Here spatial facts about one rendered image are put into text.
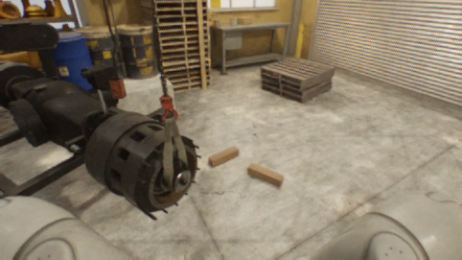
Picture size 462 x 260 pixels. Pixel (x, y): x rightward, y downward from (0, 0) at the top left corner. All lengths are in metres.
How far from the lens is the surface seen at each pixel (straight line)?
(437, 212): 0.57
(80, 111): 2.17
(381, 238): 0.43
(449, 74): 5.81
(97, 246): 0.46
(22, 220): 0.54
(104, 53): 4.39
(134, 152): 1.46
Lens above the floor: 1.89
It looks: 29 degrees down
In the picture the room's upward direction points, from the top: 1 degrees clockwise
